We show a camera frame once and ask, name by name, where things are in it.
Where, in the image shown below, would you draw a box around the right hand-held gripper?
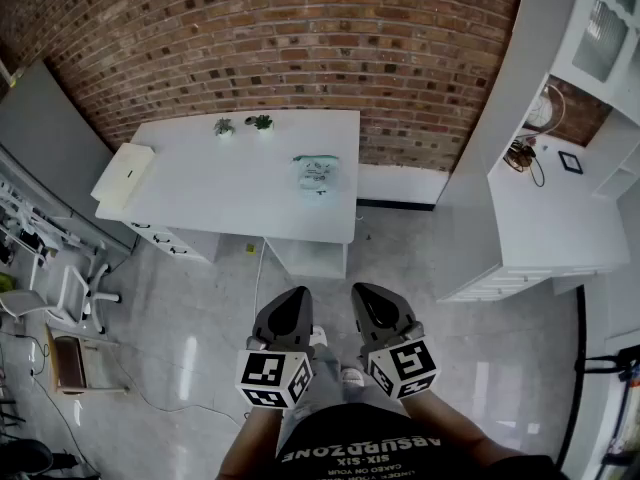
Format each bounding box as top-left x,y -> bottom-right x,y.
350,282 -> 438,401

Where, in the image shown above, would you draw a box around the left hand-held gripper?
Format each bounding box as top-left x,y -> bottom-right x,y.
234,286 -> 317,410

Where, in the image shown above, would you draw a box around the light blue printed zipper pouch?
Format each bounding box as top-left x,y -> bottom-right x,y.
292,153 -> 351,202

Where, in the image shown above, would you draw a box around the person's right forearm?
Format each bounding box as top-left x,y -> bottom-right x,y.
398,392 -> 522,468

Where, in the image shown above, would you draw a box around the person's left forearm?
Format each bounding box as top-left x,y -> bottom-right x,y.
215,400 -> 289,480

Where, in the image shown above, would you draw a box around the light blue jeans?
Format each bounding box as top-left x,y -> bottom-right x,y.
279,342 -> 416,437

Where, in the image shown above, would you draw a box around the black printed t-shirt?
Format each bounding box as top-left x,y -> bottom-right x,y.
274,402 -> 569,480

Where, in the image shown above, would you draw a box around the white drawer unit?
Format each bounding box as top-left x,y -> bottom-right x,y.
129,220 -> 221,265

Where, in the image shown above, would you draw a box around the white shelf cabinet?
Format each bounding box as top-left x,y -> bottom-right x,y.
434,0 -> 640,304

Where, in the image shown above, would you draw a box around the black metal rack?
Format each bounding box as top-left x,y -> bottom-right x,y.
553,285 -> 640,480

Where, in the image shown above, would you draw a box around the white office chair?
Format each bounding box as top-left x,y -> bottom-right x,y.
0,261 -> 123,337

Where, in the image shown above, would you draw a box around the cream flat box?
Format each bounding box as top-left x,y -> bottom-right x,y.
89,142 -> 157,212

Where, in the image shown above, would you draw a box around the cluttered white rack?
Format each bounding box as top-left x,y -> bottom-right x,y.
0,167 -> 109,270

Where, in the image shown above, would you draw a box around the white round hoop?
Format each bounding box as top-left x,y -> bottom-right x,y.
524,83 -> 567,132

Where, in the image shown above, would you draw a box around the grey partition panel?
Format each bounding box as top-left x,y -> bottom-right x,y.
0,60 -> 137,255

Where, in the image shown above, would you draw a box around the white floor cable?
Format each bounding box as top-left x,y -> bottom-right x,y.
252,237 -> 269,320

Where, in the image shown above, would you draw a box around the wooden frame stand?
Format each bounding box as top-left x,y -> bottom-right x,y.
46,323 -> 132,397

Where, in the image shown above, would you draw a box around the black picture frame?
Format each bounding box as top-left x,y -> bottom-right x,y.
557,150 -> 585,175

